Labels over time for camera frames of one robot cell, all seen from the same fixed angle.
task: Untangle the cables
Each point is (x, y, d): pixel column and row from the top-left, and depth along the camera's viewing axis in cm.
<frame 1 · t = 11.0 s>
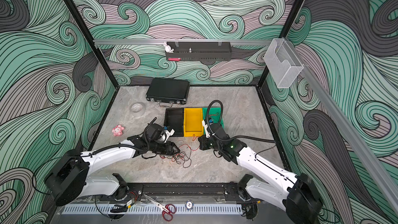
left hand: (177, 150, 81), fingers open
right hand: (198, 139, 79), fingers closed
black aluminium carry case: (166, 92, 113), point 4 cm above the table
pink pig toy: (118, 130, 94), point 3 cm above the table
black plastic bin: (174, 119, 109), on the table
yellow plastic bin: (193, 125, 99), on the table
green plastic bin: (214, 113, 103), point 3 cm above the table
pink marker in tray: (174, 59, 92), point 33 cm above the table

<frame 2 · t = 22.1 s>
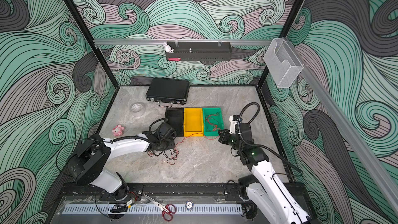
left hand: (173, 143, 89), fingers open
right hand: (218, 131, 78), fingers closed
the named things where they were.

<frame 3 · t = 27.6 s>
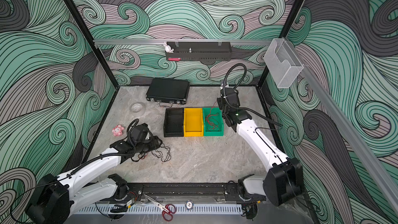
left hand: (159, 141, 84), fingers open
right hand: (229, 93, 80), fingers closed
the named things where they were.

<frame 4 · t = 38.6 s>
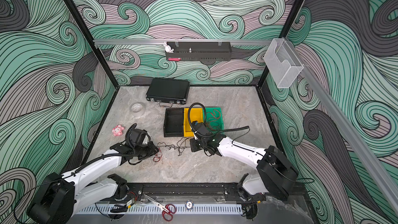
left hand: (158, 149, 85), fingers closed
right hand: (191, 143, 84), fingers closed
the named things where they were.

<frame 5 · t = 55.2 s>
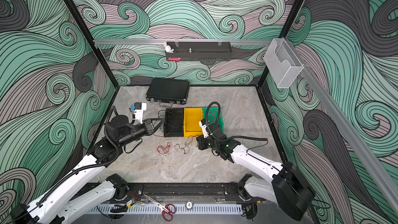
left hand: (164, 119, 67), fingers closed
right hand: (196, 138, 82), fingers closed
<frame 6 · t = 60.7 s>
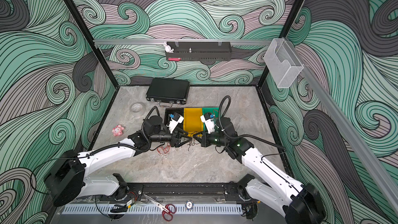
left hand: (189, 136, 74), fingers open
right hand: (193, 137, 73), fingers closed
